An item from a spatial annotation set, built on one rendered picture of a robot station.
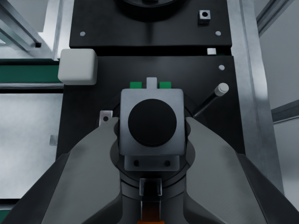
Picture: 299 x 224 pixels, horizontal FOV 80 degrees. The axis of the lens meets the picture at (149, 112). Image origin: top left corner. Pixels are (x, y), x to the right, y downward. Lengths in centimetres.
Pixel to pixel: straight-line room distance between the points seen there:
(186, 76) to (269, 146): 14
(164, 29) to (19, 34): 20
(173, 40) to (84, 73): 13
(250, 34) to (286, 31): 19
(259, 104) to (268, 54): 20
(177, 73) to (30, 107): 25
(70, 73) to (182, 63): 15
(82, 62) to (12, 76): 13
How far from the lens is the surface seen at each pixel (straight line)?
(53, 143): 27
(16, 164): 35
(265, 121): 29
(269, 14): 38
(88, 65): 25
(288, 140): 43
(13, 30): 31
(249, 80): 31
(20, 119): 36
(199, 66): 27
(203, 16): 32
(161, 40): 28
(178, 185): 22
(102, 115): 21
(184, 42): 29
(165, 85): 18
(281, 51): 49
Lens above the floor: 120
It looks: 76 degrees down
